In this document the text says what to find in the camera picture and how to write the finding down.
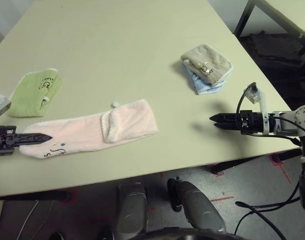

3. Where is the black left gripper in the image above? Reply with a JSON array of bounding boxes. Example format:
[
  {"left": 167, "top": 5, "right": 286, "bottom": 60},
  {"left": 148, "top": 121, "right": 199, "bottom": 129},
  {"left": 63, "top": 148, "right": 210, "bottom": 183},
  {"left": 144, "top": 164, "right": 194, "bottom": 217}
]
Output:
[{"left": 0, "top": 125, "right": 53, "bottom": 158}]

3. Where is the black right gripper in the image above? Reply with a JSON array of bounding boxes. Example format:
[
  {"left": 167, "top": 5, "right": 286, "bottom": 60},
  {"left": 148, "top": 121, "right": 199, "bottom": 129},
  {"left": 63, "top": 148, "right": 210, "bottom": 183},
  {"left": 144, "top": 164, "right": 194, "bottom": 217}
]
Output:
[{"left": 209, "top": 109, "right": 266, "bottom": 135}]

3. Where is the pink towel with white trim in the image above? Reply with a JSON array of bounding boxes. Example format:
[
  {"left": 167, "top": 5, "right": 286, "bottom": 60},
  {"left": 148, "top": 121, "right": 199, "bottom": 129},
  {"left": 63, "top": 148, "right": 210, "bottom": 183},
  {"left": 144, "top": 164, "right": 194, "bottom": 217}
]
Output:
[{"left": 18, "top": 99, "right": 159, "bottom": 160}]

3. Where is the green towel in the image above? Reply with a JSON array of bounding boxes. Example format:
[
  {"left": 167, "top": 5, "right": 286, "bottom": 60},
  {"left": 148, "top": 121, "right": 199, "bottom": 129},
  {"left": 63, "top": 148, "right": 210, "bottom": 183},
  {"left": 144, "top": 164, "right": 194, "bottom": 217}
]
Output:
[{"left": 7, "top": 68, "right": 63, "bottom": 118}]

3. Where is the blue folded towel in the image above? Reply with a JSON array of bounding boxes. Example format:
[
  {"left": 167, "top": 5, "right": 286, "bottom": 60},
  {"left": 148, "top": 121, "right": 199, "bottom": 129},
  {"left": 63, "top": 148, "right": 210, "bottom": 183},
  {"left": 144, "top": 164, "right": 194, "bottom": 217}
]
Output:
[{"left": 182, "top": 62, "right": 227, "bottom": 96}]

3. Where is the beige folded towel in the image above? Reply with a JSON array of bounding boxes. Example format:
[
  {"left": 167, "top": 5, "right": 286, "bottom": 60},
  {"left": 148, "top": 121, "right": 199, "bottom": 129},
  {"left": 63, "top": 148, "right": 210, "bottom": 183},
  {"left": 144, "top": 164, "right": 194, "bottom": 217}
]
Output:
[{"left": 180, "top": 44, "right": 233, "bottom": 85}]

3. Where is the grey robot left leg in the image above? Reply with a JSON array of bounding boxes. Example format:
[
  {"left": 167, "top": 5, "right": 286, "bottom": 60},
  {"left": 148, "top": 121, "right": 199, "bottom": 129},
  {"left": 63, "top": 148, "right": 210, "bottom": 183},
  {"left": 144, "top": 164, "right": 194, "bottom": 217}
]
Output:
[{"left": 116, "top": 182, "right": 148, "bottom": 240}]

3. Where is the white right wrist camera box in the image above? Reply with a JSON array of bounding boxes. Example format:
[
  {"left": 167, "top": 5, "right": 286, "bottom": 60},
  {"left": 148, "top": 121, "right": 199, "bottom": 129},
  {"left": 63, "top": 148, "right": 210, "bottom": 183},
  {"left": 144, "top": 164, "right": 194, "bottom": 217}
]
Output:
[{"left": 246, "top": 83, "right": 270, "bottom": 135}]

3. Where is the beige side table black frame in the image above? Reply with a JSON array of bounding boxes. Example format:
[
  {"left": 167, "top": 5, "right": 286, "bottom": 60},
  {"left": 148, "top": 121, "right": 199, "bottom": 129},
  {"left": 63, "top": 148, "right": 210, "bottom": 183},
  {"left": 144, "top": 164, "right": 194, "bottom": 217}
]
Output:
[{"left": 233, "top": 0, "right": 305, "bottom": 73}]

